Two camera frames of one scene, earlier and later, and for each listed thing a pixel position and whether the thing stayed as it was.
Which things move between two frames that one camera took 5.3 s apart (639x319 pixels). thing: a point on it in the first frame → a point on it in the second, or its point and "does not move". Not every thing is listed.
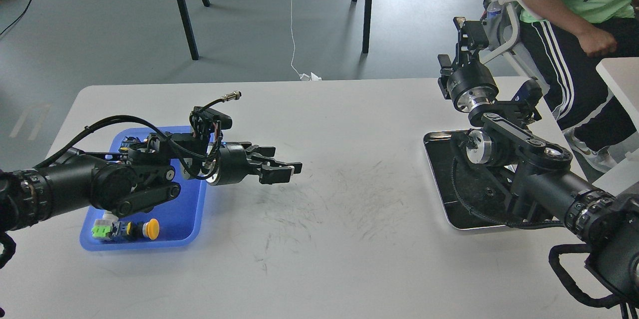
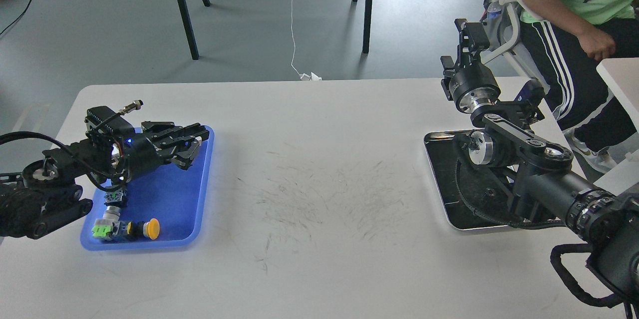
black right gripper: [469, 85] does not move
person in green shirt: [573, 12] does not move
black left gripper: [232, 164] → [141, 157]
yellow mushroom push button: [151, 228] does not move
